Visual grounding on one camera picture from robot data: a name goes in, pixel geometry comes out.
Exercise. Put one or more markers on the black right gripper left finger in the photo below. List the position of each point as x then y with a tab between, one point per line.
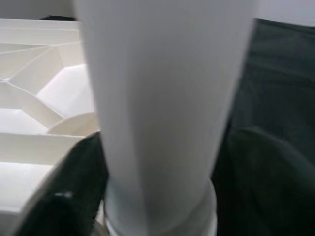
69	191

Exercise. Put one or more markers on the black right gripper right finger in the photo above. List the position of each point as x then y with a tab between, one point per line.
265	186

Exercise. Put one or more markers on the white plastic children table top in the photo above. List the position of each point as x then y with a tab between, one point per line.
37	147

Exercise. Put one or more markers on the white tapered plastic table leg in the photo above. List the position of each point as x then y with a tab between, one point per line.
160	98

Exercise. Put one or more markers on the black cloth table cover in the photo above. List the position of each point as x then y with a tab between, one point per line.
278	73

